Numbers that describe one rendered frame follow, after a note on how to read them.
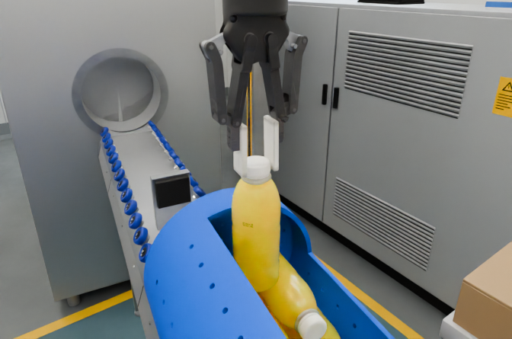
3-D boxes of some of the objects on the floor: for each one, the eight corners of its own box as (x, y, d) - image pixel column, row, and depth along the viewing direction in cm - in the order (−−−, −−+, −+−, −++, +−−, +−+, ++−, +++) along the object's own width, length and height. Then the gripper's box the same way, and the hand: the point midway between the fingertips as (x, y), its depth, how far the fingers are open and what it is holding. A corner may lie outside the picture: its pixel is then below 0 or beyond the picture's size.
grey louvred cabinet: (282, 161, 370) (286, -4, 315) (534, 299, 207) (636, 11, 152) (233, 175, 342) (228, -2, 286) (481, 350, 179) (583, 17, 123)
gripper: (301, -21, 50) (295, 149, 59) (172, -21, 44) (187, 171, 53) (336, -22, 44) (324, 169, 53) (193, -23, 37) (206, 196, 46)
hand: (256, 147), depth 51 cm, fingers closed on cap, 4 cm apart
